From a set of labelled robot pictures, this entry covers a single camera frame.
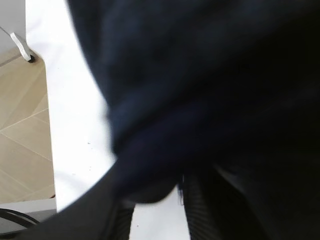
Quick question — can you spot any dark blue insulated lunch bag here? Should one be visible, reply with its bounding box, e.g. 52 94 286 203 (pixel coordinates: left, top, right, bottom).
67 0 320 202

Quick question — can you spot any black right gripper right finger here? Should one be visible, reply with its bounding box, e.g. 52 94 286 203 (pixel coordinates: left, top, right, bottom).
179 166 320 240

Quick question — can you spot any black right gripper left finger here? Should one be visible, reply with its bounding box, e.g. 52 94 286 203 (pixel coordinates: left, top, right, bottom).
19 162 137 240

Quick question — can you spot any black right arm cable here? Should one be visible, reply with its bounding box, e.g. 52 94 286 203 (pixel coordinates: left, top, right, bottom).
0 207 41 226

